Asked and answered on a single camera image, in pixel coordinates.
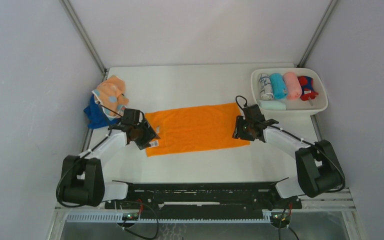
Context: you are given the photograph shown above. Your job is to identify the light mint green towel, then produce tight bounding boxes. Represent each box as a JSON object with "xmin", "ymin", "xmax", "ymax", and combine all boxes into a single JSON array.
[{"xmin": 258, "ymin": 100, "xmax": 287, "ymax": 111}]

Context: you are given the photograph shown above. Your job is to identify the pink rolled towel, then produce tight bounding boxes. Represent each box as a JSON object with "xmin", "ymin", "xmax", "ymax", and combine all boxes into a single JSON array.
[{"xmin": 283, "ymin": 72, "xmax": 302, "ymax": 100}]

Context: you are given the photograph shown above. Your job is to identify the orange towel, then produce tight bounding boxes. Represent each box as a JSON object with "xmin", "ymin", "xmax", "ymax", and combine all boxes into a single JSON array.
[{"xmin": 145, "ymin": 103, "xmax": 250, "ymax": 157}]

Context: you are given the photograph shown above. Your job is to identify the white slotted cable duct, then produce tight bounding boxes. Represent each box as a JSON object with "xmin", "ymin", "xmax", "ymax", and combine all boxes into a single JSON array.
[{"xmin": 65, "ymin": 211, "xmax": 272, "ymax": 224}]

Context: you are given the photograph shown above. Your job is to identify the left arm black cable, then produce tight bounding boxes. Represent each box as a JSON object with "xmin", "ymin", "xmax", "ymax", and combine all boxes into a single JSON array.
[{"xmin": 55, "ymin": 104, "xmax": 127, "ymax": 209}]

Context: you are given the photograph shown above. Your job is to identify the right corner aluminium post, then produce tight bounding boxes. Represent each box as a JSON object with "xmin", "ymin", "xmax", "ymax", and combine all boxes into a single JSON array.
[{"xmin": 297, "ymin": 0, "xmax": 341, "ymax": 68}]

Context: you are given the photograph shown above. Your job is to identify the left corner aluminium post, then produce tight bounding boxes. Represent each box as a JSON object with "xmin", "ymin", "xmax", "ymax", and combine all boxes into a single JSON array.
[{"xmin": 59, "ymin": 0, "xmax": 107, "ymax": 76}]

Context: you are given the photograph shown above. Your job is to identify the corner aluminium post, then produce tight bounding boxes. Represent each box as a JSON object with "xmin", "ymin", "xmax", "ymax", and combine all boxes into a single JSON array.
[
  {"xmin": 297, "ymin": 0, "xmax": 341, "ymax": 68},
  {"xmin": 59, "ymin": 0, "xmax": 107, "ymax": 76}
]

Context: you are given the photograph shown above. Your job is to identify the red blue rolled towel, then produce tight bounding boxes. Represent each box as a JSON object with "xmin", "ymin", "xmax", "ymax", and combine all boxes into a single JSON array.
[{"xmin": 297, "ymin": 76, "xmax": 319, "ymax": 101}]

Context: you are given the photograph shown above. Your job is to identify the white patterned rolled towel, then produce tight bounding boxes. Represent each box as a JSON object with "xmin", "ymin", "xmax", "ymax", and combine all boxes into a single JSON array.
[{"xmin": 258, "ymin": 73, "xmax": 274, "ymax": 101}]

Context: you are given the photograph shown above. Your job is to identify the peach patterned towel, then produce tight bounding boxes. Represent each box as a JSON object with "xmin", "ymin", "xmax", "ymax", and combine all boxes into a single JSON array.
[{"xmin": 92, "ymin": 75, "xmax": 129, "ymax": 120}]

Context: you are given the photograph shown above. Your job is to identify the white plastic basket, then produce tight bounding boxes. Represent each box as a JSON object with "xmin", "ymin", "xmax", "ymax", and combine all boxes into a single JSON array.
[{"xmin": 250, "ymin": 68, "xmax": 329, "ymax": 116}]

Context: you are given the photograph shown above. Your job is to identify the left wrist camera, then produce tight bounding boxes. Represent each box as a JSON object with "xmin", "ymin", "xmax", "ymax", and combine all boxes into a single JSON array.
[{"xmin": 120, "ymin": 108, "xmax": 145, "ymax": 126}]

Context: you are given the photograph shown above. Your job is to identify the aluminium frame rail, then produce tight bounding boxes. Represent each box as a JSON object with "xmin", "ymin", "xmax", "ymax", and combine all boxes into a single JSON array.
[{"xmin": 54, "ymin": 189, "xmax": 357, "ymax": 212}]

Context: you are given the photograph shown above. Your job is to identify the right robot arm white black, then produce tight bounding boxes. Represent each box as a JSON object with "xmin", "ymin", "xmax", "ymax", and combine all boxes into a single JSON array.
[{"xmin": 232, "ymin": 115, "xmax": 346, "ymax": 208}]

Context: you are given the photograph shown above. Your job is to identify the cyan rolled towel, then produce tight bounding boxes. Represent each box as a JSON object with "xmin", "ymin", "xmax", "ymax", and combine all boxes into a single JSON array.
[{"xmin": 269, "ymin": 73, "xmax": 288, "ymax": 100}]

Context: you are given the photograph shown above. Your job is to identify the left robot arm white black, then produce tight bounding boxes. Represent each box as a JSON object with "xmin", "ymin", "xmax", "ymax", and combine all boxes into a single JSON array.
[{"xmin": 55, "ymin": 119, "xmax": 159, "ymax": 209}]

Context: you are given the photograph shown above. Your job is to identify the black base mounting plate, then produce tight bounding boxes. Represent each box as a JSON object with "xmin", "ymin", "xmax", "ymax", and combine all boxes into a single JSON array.
[{"xmin": 104, "ymin": 181, "xmax": 302, "ymax": 220}]

